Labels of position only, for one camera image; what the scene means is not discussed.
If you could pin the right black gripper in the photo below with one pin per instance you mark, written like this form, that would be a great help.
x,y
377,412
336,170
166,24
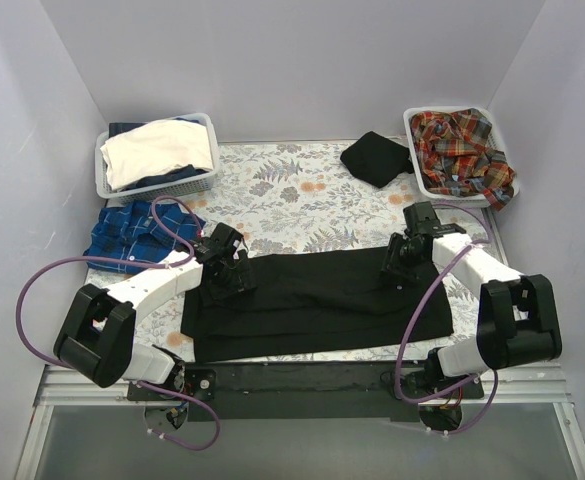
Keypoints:
x,y
398,261

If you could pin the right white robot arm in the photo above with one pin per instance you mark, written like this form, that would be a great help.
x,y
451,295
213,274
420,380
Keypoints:
x,y
517,318

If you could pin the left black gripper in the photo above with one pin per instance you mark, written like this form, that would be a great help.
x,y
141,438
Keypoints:
x,y
233,273

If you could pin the black long sleeve shirt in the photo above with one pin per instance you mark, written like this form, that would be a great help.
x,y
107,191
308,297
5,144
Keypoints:
x,y
305,303

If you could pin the left white plastic basket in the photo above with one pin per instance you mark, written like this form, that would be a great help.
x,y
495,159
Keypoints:
x,y
179,187

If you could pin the cream white folded shirt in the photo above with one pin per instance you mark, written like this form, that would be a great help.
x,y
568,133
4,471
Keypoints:
x,y
154,150

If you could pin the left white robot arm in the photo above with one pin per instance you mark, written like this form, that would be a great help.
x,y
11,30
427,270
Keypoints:
x,y
97,337

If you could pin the floral patterned table mat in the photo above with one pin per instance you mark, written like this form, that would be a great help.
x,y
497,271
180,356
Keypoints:
x,y
299,198

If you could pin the red plaid shirt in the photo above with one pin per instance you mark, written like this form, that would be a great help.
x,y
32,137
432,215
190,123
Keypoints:
x,y
464,155

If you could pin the white plastic basket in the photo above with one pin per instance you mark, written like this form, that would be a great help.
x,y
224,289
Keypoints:
x,y
179,187
412,125

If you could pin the folded black shirt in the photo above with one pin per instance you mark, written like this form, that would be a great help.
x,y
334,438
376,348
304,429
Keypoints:
x,y
376,160

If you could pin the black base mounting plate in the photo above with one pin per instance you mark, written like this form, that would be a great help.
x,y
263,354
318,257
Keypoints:
x,y
307,390

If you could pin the right white plastic basket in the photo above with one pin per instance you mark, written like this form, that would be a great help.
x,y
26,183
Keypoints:
x,y
412,125

